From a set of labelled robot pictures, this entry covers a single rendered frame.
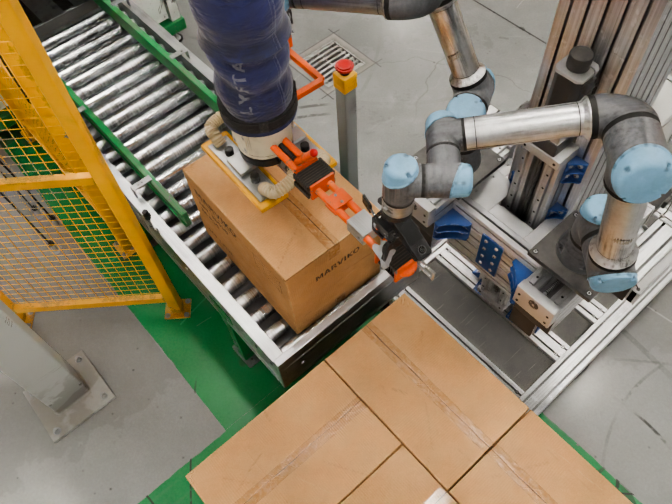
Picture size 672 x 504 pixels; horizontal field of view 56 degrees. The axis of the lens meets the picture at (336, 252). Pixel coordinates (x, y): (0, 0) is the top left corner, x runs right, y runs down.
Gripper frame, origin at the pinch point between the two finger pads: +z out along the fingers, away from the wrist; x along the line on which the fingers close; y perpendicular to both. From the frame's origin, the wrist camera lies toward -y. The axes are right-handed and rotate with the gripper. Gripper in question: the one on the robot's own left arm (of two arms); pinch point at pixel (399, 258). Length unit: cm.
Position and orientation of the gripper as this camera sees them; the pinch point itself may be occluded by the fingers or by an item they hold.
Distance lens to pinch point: 163.9
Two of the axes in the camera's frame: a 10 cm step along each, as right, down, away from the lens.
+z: 0.4, 5.3, 8.5
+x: -7.8, 5.4, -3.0
